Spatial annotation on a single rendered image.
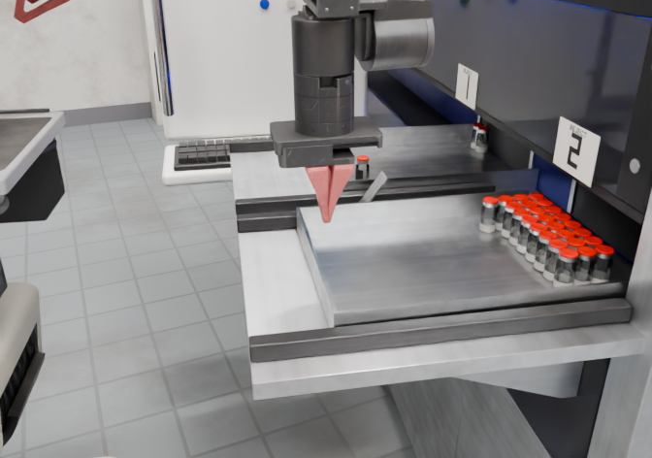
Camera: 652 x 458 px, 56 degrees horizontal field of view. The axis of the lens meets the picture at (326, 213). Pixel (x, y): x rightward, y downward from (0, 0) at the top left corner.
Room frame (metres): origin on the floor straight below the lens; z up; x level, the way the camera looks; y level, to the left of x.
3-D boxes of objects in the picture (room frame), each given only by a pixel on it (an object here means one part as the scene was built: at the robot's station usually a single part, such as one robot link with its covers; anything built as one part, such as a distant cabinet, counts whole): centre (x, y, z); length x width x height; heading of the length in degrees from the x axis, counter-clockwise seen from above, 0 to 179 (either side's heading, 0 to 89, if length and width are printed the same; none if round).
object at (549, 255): (0.68, -0.26, 0.90); 0.18 x 0.02 x 0.05; 11
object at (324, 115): (0.57, 0.00, 1.10); 0.10 x 0.07 x 0.07; 100
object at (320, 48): (0.57, 0.00, 1.16); 0.07 x 0.06 x 0.07; 107
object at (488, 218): (0.76, -0.22, 0.90); 0.02 x 0.02 x 0.05
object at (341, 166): (0.57, 0.01, 1.03); 0.07 x 0.07 x 0.09; 10
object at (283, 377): (0.83, -0.11, 0.87); 0.70 x 0.48 x 0.02; 10
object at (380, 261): (0.66, -0.15, 0.90); 0.34 x 0.26 x 0.04; 101
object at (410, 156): (1.01, -0.15, 0.90); 0.34 x 0.26 x 0.04; 100
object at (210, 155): (1.29, 0.13, 0.82); 0.40 x 0.14 x 0.02; 102
